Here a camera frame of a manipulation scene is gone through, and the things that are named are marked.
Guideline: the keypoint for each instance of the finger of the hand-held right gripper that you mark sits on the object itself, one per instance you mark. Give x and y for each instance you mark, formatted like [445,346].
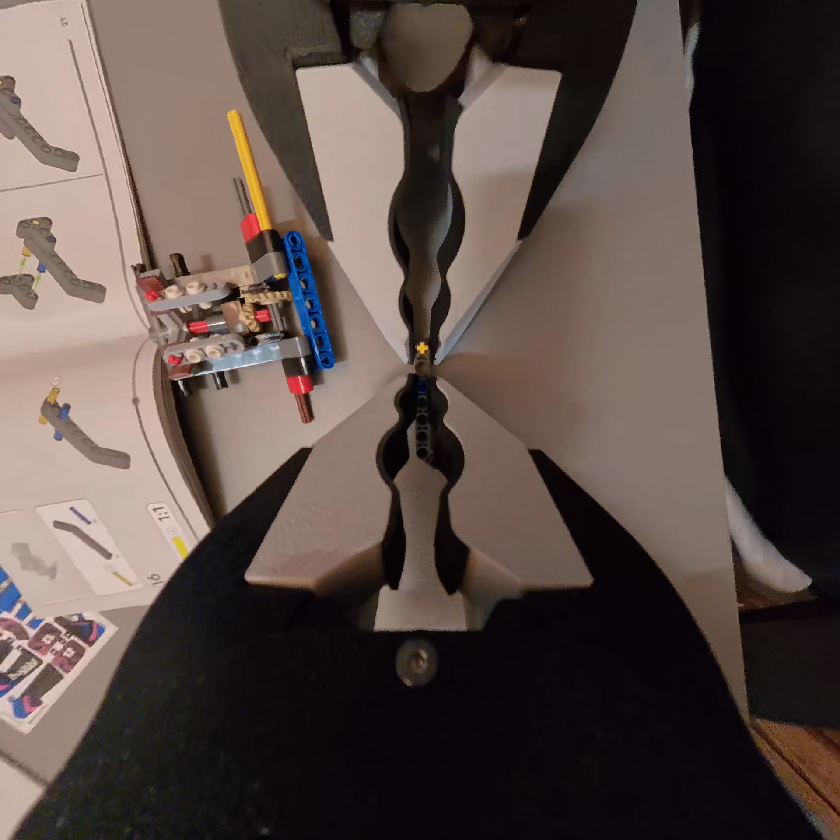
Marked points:
[505,164]
[348,144]

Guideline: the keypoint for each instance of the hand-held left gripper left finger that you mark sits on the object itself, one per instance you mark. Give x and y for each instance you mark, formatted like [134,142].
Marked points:
[315,525]

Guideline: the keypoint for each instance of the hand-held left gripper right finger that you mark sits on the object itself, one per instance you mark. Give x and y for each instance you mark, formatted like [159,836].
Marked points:
[518,525]

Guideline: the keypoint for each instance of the dark grey lego beam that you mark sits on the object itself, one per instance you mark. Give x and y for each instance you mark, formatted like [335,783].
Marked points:
[422,430]

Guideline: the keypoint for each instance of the blue lego pin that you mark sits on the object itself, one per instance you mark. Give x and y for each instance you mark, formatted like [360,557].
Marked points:
[421,386]

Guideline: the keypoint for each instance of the grey lego gear assembly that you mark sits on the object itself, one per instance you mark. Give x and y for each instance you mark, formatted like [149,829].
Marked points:
[216,302]

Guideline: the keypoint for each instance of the lego instruction booklet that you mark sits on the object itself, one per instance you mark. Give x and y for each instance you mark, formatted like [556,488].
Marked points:
[65,394]

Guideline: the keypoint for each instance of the white cloth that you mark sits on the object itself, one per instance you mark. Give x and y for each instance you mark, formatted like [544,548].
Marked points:
[761,551]

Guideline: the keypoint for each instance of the person's black garment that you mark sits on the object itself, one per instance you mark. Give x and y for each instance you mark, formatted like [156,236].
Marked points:
[774,262]

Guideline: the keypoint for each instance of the colourful sticker sheet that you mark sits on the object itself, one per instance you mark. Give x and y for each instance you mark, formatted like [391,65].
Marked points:
[46,649]

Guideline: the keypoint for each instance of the black chair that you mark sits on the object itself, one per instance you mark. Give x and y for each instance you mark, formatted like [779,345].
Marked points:
[794,656]

